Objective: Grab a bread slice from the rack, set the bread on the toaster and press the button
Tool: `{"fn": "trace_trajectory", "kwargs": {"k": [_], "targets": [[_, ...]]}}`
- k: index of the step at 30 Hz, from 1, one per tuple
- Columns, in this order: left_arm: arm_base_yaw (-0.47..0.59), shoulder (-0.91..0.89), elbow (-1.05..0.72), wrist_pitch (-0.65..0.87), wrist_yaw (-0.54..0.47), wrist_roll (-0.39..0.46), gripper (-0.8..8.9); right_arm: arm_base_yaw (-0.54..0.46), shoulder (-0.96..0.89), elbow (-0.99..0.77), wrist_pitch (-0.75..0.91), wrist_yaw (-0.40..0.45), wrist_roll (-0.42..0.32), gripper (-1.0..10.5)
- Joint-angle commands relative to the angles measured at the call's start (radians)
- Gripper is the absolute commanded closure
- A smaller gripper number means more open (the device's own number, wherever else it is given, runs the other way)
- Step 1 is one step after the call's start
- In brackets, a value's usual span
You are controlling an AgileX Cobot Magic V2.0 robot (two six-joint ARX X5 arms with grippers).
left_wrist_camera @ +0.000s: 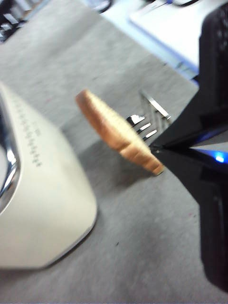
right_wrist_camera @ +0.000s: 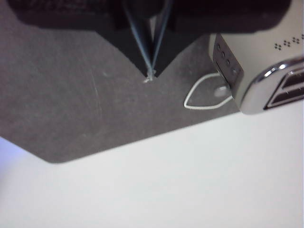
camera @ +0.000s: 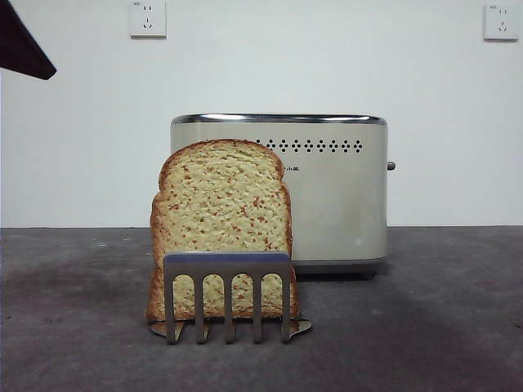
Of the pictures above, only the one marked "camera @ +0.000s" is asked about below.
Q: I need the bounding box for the white wall socket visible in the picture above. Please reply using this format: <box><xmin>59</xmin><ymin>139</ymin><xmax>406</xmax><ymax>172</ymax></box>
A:
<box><xmin>130</xmin><ymin>0</ymin><xmax>168</xmax><ymax>40</ymax></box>
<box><xmin>483</xmin><ymin>3</ymin><xmax>514</xmax><ymax>42</ymax></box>

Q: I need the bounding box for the slice of brown-crusted bread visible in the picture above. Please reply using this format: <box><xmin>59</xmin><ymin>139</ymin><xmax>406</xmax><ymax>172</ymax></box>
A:
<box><xmin>145</xmin><ymin>139</ymin><xmax>301</xmax><ymax>323</ymax></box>

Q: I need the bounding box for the cream two-slot toaster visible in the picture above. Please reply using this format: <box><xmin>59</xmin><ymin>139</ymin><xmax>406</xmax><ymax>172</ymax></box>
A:
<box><xmin>170</xmin><ymin>114</ymin><xmax>389</xmax><ymax>281</ymax></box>

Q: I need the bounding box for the stainless steel toast rack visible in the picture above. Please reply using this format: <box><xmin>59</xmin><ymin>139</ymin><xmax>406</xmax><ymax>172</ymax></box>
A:
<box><xmin>147</xmin><ymin>251</ymin><xmax>313</xmax><ymax>345</ymax></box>

